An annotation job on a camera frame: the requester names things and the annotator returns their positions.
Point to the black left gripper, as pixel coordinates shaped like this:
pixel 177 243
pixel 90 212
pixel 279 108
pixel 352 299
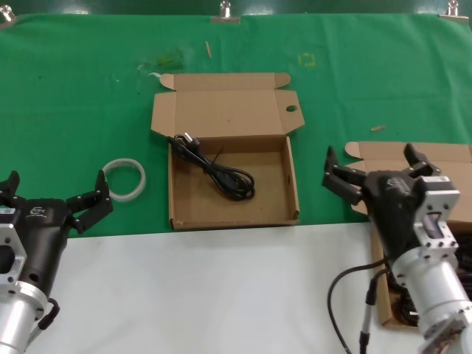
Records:
pixel 40 228

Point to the metal binder clip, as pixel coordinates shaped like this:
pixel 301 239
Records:
pixel 453 13
pixel 5 18
pixel 225 17

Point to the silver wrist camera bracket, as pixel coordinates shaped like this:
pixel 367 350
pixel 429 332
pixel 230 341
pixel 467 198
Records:
pixel 11 254
pixel 439 217

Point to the thin wooden stick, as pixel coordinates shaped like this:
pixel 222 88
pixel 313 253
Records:
pixel 208 49

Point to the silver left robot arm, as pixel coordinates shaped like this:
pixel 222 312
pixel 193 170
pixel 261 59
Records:
pixel 16 317

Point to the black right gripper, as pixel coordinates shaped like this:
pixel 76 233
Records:
pixel 392 210

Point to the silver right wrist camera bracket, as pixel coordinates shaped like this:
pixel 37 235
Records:
pixel 439 217

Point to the green table cloth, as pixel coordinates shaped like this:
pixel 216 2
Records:
pixel 73 110

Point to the short wooden piece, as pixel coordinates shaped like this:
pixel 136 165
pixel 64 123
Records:
pixel 378 128

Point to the clear tape roll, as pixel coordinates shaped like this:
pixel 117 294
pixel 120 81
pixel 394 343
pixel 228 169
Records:
pixel 142 182

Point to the open cardboard box with hole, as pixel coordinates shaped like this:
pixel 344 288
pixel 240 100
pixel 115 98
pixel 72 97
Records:
pixel 258 177

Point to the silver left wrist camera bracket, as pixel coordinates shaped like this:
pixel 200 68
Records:
pixel 11 254

